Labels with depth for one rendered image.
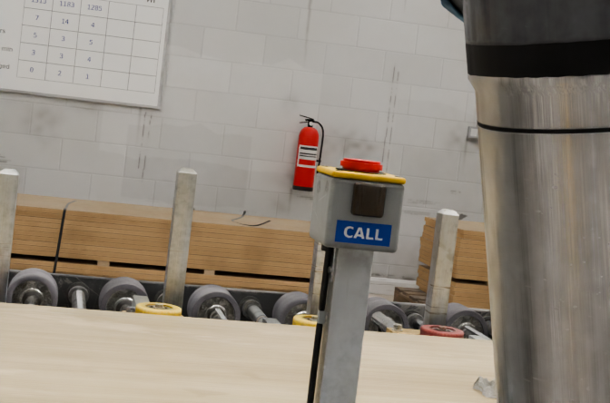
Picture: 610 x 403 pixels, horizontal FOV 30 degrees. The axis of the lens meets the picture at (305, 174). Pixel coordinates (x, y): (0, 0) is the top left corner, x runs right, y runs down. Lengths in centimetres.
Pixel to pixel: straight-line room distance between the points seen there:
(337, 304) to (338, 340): 3
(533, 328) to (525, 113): 9
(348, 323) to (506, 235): 59
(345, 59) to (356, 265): 734
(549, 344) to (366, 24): 797
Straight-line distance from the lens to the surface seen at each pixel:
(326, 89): 835
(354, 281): 106
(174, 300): 215
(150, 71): 814
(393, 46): 848
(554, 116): 46
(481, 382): 169
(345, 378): 108
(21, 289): 254
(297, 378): 162
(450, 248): 225
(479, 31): 48
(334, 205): 103
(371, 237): 104
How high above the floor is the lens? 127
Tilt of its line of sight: 3 degrees down
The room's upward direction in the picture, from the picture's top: 7 degrees clockwise
